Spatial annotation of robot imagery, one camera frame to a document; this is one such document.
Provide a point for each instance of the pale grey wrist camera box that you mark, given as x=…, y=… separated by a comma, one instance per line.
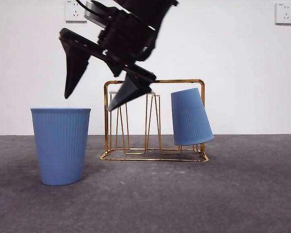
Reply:
x=94, y=14

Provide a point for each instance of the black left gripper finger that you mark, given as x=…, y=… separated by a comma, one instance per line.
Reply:
x=131, y=92
x=74, y=70

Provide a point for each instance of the blue ribbed plastic cup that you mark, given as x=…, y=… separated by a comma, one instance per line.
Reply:
x=191, y=119
x=60, y=145

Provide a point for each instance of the white wall socket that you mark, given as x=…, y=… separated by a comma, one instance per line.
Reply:
x=285, y=13
x=70, y=13

